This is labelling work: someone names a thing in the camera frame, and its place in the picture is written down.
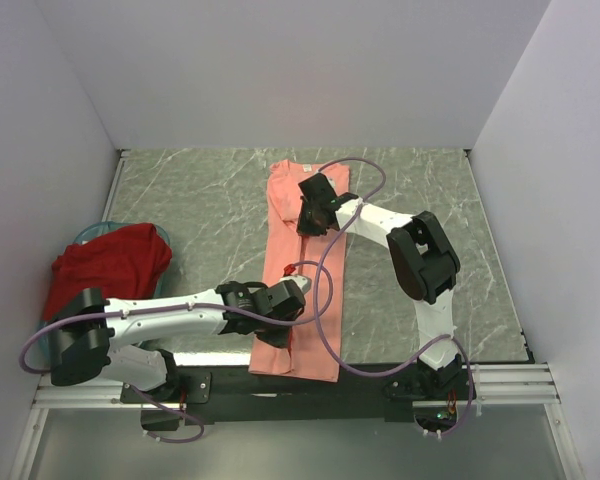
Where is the aluminium frame rail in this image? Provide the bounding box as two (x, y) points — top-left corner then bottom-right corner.
(472, 363), (560, 405)

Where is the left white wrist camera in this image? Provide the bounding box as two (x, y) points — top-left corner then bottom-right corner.
(281, 264), (312, 294)

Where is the black base crossbar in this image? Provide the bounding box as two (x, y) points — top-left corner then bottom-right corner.
(119, 362), (481, 434)

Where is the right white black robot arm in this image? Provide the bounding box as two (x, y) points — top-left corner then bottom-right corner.
(297, 173), (461, 399)

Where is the teal plastic laundry basket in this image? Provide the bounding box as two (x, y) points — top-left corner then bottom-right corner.
(37, 219), (174, 351)

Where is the salmon pink t shirt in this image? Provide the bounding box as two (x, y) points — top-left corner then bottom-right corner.
(248, 159), (352, 384)

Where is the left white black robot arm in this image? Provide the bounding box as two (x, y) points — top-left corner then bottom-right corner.
(48, 274), (311, 402)

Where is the red t shirt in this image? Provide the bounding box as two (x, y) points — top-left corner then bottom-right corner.
(42, 223), (174, 321)

